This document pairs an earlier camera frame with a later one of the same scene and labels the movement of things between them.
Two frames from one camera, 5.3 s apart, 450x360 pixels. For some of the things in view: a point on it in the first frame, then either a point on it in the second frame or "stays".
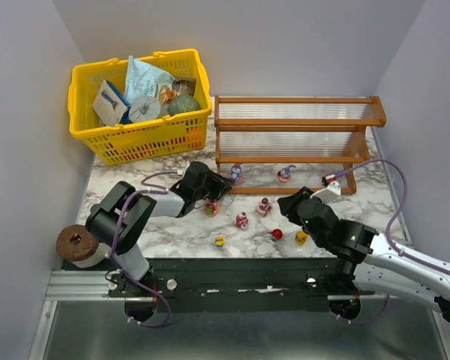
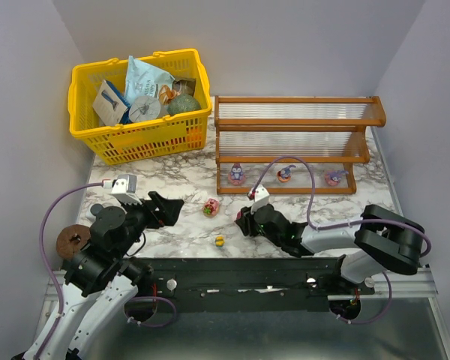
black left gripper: [211, 183] -> [152, 211]
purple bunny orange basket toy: [284, 175] stays
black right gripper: [292, 205] -> [250, 225]
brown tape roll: [76, 242] stays
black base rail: [241, 285] stays
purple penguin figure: [235, 174] stays
